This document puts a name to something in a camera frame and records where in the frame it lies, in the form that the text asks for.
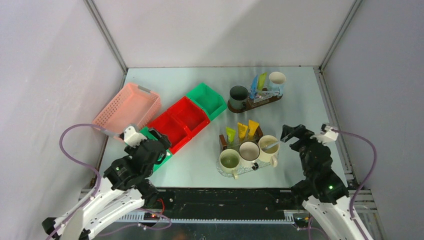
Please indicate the light blue mug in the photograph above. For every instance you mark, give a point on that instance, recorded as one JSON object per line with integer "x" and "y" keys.
{"x": 276, "y": 83}

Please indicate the green bin with toothbrushes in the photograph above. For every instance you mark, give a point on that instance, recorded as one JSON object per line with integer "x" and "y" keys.
{"x": 148, "y": 135}

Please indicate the clear acrylic holder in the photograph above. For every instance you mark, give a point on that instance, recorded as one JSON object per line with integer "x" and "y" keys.
{"x": 256, "y": 104}

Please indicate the pink perforated basket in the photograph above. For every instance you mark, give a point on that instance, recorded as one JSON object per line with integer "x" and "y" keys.
{"x": 133, "y": 104}

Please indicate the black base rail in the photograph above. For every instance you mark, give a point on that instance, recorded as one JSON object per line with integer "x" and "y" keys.
{"x": 229, "y": 205}

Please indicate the green bin at back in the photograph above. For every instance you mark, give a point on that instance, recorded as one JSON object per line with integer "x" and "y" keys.
{"x": 210, "y": 101}

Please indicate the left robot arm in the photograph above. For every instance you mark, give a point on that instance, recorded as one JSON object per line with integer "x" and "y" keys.
{"x": 124, "y": 187}

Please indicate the green mug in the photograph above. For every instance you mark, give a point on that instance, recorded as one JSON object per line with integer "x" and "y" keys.
{"x": 229, "y": 161}

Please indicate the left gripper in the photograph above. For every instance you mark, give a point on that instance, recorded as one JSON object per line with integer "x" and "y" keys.
{"x": 163, "y": 137}

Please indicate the black mug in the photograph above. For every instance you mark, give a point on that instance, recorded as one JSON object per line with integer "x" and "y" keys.
{"x": 238, "y": 97}

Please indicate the clear holder with brown ends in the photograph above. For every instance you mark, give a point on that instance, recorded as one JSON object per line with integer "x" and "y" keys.
{"x": 237, "y": 142}

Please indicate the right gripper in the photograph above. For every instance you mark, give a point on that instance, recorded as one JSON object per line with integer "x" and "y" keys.
{"x": 299, "y": 131}

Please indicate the cream mug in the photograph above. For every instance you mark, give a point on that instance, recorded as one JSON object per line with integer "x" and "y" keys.
{"x": 270, "y": 155}

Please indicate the red plastic bin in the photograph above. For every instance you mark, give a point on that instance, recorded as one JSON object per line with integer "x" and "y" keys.
{"x": 180, "y": 123}

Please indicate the clear textured oval tray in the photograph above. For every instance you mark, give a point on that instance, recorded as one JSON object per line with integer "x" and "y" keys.
{"x": 241, "y": 170}

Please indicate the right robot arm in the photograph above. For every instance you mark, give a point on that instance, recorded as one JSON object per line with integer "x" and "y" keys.
{"x": 322, "y": 193}

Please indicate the white ribbed mug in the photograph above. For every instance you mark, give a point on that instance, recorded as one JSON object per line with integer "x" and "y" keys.
{"x": 249, "y": 154}

